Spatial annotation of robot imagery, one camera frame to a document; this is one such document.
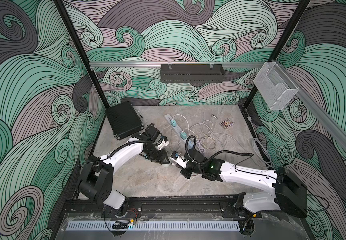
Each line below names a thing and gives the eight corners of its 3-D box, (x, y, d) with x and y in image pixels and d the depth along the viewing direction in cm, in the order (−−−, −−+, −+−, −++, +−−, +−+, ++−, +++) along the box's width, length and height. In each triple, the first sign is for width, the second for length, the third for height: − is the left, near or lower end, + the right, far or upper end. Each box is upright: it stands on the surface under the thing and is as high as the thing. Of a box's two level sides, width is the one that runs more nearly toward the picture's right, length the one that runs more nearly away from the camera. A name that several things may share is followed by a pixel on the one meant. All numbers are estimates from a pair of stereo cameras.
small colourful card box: (226, 128, 109) (226, 127, 107) (220, 123, 112) (221, 122, 110) (233, 124, 111) (234, 122, 110) (227, 119, 114) (228, 117, 113)
